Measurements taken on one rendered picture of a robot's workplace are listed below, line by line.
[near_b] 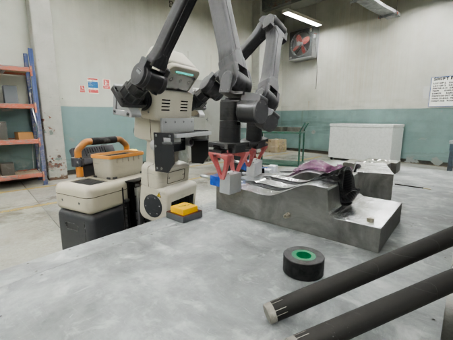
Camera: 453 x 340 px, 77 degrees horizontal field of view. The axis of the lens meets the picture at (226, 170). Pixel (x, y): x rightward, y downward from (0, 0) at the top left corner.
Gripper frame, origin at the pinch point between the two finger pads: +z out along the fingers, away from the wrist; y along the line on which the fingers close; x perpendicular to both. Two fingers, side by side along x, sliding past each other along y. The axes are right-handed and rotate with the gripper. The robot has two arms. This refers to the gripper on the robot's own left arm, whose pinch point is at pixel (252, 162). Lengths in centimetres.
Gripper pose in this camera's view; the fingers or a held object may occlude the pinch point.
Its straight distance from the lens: 107.6
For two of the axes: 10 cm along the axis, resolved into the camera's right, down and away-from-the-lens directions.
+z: -0.2, 9.2, 3.9
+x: -7.6, -2.7, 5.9
